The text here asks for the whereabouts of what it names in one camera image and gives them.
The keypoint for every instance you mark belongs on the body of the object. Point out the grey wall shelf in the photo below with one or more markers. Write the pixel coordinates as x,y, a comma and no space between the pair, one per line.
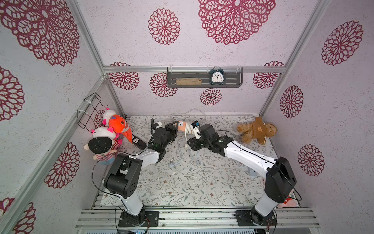
234,78

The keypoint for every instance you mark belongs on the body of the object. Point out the black wire wall basket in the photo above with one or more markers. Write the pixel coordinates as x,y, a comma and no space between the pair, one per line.
86,115

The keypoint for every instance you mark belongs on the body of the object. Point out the black faced striped plush doll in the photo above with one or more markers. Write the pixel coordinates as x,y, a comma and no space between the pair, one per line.
104,145

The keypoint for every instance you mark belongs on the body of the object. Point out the floral table mat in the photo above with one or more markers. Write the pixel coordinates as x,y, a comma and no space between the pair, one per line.
218,181

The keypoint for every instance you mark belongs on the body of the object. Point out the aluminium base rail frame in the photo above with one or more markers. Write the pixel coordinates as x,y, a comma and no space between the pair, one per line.
194,218

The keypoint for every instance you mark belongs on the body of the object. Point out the orange fish plush toy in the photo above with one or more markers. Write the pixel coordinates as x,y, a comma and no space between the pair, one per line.
118,123

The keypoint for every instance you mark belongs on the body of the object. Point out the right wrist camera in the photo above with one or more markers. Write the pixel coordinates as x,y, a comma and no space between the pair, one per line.
196,131

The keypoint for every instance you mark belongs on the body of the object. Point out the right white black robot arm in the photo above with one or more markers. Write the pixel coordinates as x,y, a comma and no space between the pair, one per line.
278,174

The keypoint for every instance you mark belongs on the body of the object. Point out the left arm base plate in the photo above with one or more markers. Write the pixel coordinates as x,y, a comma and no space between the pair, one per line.
144,219

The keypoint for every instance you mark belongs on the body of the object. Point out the pink plush red dotted dress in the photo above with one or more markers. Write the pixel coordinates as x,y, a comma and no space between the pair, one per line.
290,202

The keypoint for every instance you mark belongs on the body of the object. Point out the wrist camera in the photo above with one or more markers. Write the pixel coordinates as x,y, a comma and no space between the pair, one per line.
196,131
157,125

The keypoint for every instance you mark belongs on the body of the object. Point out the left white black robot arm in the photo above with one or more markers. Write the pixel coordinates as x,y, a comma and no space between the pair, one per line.
123,176

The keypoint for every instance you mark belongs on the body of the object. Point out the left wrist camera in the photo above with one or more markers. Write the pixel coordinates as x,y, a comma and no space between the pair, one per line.
157,125

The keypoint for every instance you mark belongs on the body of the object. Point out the light blue power strip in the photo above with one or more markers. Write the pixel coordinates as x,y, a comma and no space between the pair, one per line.
182,148

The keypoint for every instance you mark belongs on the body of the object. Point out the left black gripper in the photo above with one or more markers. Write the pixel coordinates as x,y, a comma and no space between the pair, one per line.
173,129

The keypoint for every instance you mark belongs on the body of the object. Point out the brown teddy bear plush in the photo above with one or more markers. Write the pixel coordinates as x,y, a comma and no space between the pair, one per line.
257,130

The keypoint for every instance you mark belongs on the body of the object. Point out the teal alarm clock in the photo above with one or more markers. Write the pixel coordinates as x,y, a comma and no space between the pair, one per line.
217,77

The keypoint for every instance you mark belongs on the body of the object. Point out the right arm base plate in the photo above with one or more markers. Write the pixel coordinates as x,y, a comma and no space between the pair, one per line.
252,217

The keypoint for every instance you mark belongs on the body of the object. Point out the tan pouch on shelf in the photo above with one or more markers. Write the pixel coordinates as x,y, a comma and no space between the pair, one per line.
188,82

